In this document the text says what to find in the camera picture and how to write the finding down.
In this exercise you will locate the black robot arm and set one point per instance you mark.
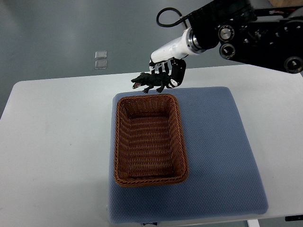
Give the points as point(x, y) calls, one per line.
point(270, 38)

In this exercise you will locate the wooden furniture corner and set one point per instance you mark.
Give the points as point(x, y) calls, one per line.
point(286, 3)

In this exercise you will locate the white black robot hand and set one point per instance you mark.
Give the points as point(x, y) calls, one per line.
point(170, 58)

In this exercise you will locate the brown wicker basket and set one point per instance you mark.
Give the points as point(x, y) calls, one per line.
point(149, 147)

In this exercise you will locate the blue grey foam mat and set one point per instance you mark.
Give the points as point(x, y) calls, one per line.
point(223, 178)

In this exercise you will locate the dark toy crocodile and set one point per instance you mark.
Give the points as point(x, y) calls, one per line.
point(151, 80)

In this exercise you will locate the upper floor socket plate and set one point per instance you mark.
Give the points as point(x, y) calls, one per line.
point(100, 54)

